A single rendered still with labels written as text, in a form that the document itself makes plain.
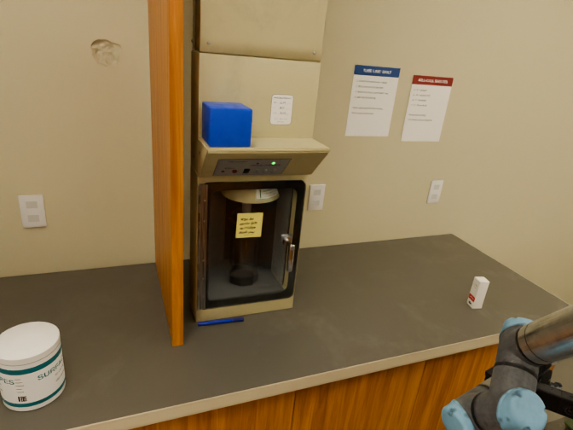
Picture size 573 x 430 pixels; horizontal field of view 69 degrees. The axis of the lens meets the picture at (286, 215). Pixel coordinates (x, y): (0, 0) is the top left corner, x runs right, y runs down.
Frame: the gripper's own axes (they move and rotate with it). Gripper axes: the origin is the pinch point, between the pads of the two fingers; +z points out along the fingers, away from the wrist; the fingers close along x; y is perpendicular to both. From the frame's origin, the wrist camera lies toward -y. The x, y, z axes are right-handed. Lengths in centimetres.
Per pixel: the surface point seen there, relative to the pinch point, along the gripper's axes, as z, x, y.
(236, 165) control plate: -52, -44, 59
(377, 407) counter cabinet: -24, 37, 39
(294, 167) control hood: -36, -40, 59
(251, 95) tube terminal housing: -43, -60, 65
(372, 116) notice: 24, -39, 100
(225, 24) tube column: -48, -77, 65
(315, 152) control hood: -33, -45, 53
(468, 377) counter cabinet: 13, 41, 34
